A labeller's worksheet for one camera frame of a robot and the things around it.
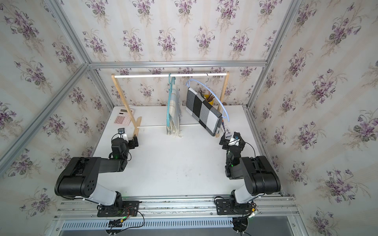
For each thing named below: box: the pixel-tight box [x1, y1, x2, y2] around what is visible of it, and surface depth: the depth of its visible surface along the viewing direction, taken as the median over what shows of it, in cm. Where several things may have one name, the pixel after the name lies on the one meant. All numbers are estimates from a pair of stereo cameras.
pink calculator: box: [114, 108, 134, 126], surface depth 113 cm
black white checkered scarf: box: [185, 87, 223, 137], surface depth 92 cm
